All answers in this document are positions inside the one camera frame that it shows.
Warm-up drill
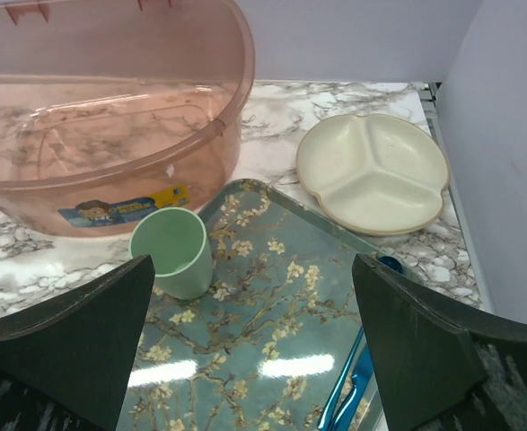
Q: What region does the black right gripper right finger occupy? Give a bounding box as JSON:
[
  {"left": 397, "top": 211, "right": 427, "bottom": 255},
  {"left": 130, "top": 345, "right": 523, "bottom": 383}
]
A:
[{"left": 352, "top": 254, "right": 527, "bottom": 430}]

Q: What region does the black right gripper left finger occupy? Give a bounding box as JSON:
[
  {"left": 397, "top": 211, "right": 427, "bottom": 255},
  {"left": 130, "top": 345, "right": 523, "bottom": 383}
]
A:
[{"left": 0, "top": 256, "right": 154, "bottom": 430}]

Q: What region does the cream divided plate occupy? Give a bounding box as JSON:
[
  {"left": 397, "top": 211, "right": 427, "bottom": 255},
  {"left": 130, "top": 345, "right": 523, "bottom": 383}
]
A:
[{"left": 295, "top": 114, "right": 450, "bottom": 236}]

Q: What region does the pink transparent plastic bin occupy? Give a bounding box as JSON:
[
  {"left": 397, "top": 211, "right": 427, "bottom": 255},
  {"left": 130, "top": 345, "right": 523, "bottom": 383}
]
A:
[{"left": 0, "top": 1, "right": 255, "bottom": 237}]

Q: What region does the blue metallic fork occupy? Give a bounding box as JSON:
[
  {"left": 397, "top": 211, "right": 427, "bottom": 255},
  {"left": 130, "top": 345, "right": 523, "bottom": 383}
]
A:
[{"left": 328, "top": 345, "right": 373, "bottom": 431}]

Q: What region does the blue metallic spoon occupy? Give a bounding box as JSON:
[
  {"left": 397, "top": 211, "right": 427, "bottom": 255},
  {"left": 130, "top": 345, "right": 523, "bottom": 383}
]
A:
[{"left": 318, "top": 255, "right": 406, "bottom": 430}]

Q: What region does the green plastic cup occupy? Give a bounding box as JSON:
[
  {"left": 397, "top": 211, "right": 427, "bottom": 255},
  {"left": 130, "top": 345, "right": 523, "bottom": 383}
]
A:
[{"left": 128, "top": 207, "right": 213, "bottom": 301}]

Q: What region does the floral blossom tray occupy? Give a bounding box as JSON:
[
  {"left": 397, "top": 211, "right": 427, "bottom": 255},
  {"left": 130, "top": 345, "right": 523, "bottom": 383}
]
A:
[{"left": 118, "top": 180, "right": 383, "bottom": 430}]

